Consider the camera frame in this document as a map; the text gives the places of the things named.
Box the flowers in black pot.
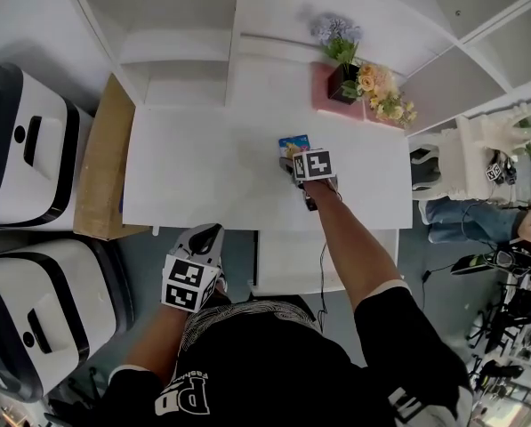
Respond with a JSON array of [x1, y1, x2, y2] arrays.
[[309, 13, 420, 128]]

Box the black floor cable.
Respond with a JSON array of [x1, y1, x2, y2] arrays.
[[420, 262, 453, 284]]

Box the person's patterned shorts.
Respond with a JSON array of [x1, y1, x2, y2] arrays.
[[178, 294, 318, 364]]

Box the person's black printed t-shirt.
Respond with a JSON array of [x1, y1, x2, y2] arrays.
[[89, 278, 475, 427]]

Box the person's left forearm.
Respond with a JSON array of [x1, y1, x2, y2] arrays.
[[125, 304, 190, 373]]

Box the white and black robot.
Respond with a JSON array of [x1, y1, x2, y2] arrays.
[[0, 62, 95, 230], [0, 238, 135, 404]]

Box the small colourful packet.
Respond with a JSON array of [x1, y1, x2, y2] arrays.
[[278, 133, 313, 159]]

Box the white drawer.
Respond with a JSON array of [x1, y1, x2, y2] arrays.
[[246, 228, 404, 296]]

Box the person's right forearm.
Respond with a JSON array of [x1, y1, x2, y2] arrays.
[[302, 180, 404, 310]]

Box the white desk with shelves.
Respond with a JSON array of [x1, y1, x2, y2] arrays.
[[49, 0, 531, 235]]

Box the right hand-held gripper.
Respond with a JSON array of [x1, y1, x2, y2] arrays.
[[278, 148, 340, 212]]

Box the cream ornate dressing table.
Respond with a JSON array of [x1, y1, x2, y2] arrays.
[[409, 102, 531, 202]]

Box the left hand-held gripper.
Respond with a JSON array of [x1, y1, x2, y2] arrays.
[[160, 223, 225, 314]]

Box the brown cardboard box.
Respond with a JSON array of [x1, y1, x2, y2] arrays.
[[72, 73, 153, 241]]

